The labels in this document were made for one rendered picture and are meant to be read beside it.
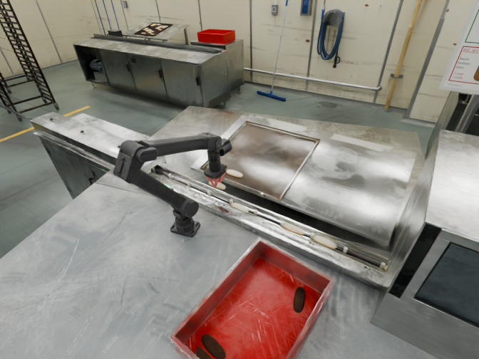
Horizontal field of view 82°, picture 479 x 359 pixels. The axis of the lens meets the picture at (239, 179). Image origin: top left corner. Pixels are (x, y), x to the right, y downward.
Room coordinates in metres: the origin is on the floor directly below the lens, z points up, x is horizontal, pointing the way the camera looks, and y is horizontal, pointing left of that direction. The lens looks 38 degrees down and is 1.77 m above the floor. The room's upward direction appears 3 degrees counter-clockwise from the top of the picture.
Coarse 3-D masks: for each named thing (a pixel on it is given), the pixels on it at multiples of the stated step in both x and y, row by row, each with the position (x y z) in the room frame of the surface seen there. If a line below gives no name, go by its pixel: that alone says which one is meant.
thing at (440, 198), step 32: (448, 160) 0.66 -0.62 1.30; (416, 192) 0.72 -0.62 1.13; (448, 192) 0.52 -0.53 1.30; (416, 224) 0.48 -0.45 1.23; (448, 224) 0.41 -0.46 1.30; (416, 256) 0.58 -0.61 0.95; (384, 288) 0.46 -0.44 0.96; (416, 288) 0.39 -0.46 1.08; (384, 320) 0.41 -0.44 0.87; (416, 320) 0.37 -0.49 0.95; (448, 320) 0.33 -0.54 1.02; (448, 352) 0.31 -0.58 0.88
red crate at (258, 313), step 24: (264, 264) 0.66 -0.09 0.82; (240, 288) 0.56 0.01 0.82; (264, 288) 0.56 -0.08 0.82; (288, 288) 0.56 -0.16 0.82; (312, 288) 0.55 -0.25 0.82; (216, 312) 0.48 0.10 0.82; (240, 312) 0.48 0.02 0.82; (264, 312) 0.47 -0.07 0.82; (288, 312) 0.47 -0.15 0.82; (192, 336) 0.40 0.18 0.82; (216, 336) 0.40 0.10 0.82; (240, 336) 0.40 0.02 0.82; (264, 336) 0.39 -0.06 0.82; (288, 336) 0.39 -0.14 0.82
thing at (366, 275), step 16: (64, 144) 1.72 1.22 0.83; (192, 192) 1.09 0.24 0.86; (208, 208) 0.98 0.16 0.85; (224, 208) 0.96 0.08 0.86; (240, 224) 0.87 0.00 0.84; (256, 224) 0.85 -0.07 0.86; (272, 240) 0.78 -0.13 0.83; (288, 240) 0.75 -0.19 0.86; (304, 240) 0.75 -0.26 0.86; (320, 256) 0.66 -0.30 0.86; (336, 256) 0.66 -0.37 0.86; (352, 272) 0.59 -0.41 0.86; (368, 272) 0.58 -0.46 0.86
